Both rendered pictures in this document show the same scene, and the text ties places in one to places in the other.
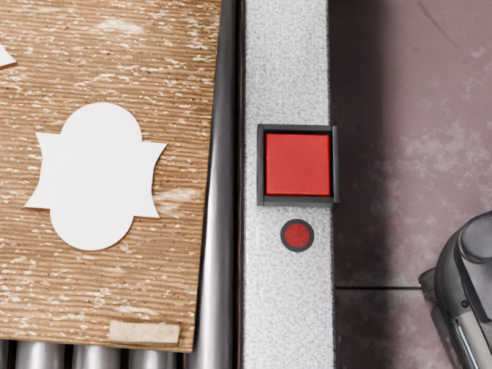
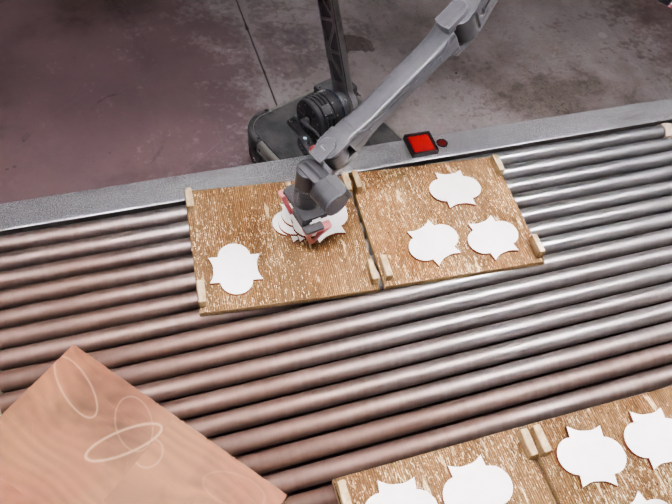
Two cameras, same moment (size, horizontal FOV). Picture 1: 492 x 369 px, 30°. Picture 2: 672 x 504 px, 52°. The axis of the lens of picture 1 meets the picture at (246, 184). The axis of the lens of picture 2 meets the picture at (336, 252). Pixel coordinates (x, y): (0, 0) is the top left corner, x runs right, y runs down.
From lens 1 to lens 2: 157 cm
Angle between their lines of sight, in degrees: 43
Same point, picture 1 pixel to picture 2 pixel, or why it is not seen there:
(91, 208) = (466, 187)
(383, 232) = not seen: hidden behind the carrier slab
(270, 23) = (371, 161)
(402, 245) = not seen: hidden behind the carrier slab
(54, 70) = (424, 210)
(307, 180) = (425, 139)
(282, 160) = (422, 146)
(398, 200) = not seen: hidden behind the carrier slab
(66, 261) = (485, 192)
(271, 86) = (395, 157)
